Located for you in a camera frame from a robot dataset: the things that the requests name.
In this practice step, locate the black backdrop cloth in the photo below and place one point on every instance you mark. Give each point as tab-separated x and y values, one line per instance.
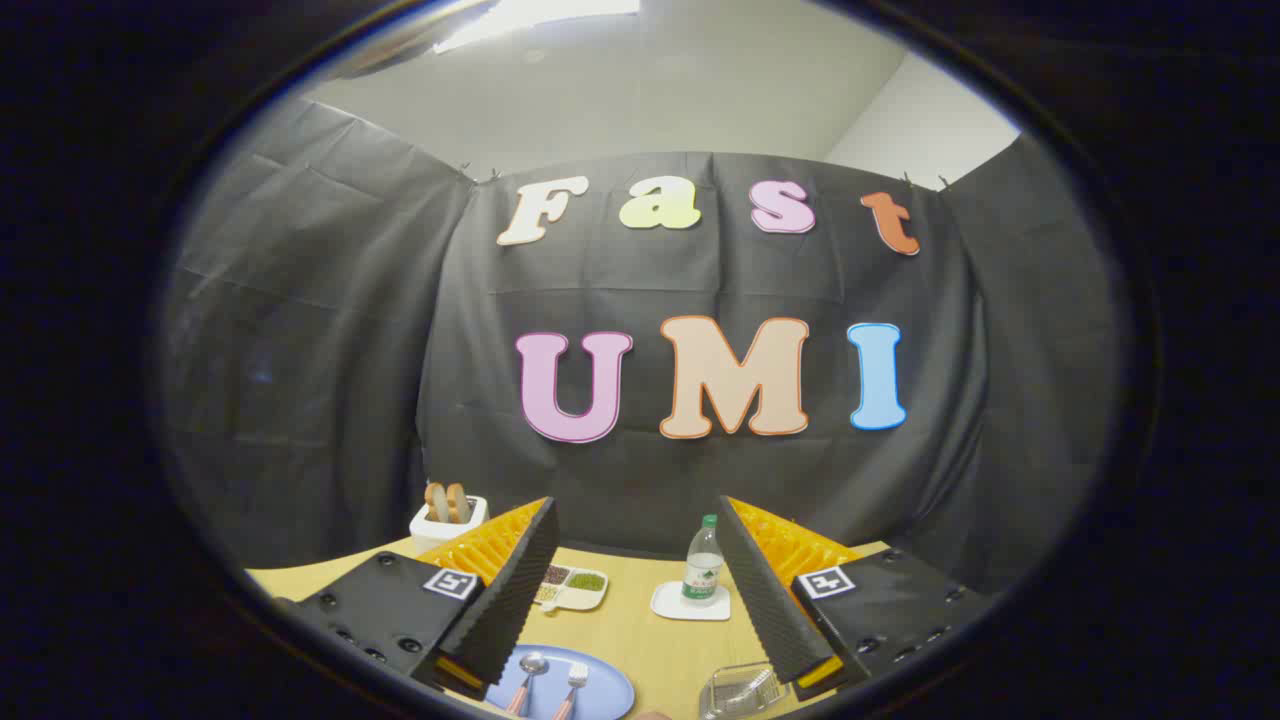
330	380

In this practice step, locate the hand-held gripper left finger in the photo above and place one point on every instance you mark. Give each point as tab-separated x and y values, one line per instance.
500	600

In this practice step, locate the divided white snack dish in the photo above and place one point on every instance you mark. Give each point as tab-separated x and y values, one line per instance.
585	595

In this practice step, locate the white square coaster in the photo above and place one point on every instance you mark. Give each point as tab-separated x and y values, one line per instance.
665	602

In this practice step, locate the blue plate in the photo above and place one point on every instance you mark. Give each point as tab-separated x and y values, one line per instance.
605	690

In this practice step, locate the toast slice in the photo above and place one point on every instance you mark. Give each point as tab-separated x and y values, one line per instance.
458	503
436	503

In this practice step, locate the white toaster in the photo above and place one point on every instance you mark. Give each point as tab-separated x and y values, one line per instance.
435	532

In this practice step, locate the clear cutlery drainer basket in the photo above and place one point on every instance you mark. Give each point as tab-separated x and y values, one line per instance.
735	692

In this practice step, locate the clear water bottle green cap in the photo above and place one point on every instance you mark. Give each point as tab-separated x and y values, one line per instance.
702	575

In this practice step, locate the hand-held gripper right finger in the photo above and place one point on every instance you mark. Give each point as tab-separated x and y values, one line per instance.
765	600

